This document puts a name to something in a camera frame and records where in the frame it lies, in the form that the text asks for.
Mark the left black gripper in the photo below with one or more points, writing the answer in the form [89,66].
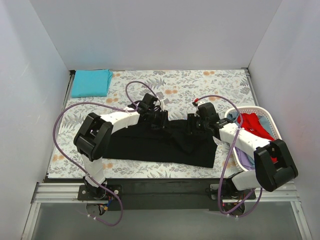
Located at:
[162,118]

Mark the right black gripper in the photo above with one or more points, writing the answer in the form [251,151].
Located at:
[191,122]

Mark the black t shirt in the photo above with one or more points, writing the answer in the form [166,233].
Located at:
[172,144]

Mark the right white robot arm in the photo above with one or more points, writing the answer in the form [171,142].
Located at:
[274,165]

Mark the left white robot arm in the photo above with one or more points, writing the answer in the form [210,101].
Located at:
[94,135]

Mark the floral tablecloth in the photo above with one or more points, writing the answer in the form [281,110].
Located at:
[177,89]

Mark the red t shirt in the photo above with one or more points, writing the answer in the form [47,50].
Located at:
[257,125]

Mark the lilac t shirt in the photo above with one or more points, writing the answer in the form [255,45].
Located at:
[245,160]

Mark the white laundry basket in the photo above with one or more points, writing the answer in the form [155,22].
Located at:
[246,141]

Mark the folded teal t shirt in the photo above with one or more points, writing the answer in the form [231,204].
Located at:
[91,83]

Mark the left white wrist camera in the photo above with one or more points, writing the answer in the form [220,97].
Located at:
[162,103]

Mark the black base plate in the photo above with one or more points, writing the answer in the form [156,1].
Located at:
[165,194]

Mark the aluminium frame rail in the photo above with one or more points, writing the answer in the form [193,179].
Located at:
[68,192]

